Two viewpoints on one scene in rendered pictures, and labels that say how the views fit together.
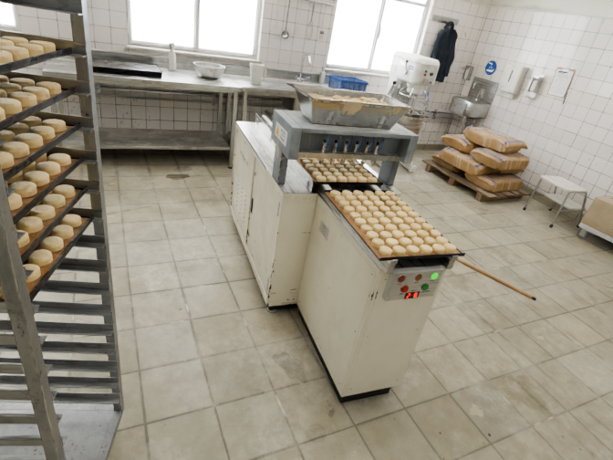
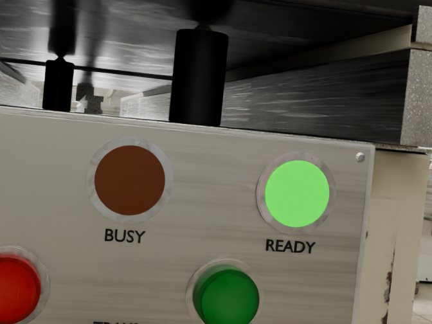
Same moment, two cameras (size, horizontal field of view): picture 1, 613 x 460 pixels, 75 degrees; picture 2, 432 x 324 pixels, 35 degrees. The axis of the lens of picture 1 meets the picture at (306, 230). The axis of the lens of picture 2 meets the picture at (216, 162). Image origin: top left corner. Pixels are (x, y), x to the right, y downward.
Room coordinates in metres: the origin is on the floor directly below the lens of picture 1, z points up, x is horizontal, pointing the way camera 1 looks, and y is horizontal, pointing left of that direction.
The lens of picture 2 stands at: (1.06, -0.58, 0.84)
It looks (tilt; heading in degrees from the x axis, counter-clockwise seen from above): 3 degrees down; 12
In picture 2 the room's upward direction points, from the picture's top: 6 degrees clockwise
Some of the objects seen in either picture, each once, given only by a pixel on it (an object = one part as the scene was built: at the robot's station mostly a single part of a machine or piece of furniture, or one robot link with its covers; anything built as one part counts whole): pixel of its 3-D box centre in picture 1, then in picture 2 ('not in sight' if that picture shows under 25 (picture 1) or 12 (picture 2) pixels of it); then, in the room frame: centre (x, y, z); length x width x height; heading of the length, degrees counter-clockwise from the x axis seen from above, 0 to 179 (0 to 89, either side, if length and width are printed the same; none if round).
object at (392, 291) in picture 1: (412, 283); (118, 264); (1.37, -0.47, 0.77); 0.24 x 0.04 x 0.14; 115
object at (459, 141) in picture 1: (471, 142); not in sight; (5.41, -1.95, 0.47); 0.72 x 0.42 x 0.17; 120
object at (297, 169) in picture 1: (278, 145); not in sight; (2.51, 0.28, 0.88); 1.28 x 0.01 x 0.07; 25
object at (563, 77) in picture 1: (560, 84); not in sight; (5.30, -2.69, 1.37); 0.27 x 0.02 x 0.40; 29
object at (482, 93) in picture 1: (475, 99); not in sight; (6.08, -2.04, 0.93); 0.99 x 0.38 x 1.09; 29
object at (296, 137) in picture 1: (340, 152); not in sight; (2.16, -0.11, 1.01); 0.72 x 0.33 x 0.34; 115
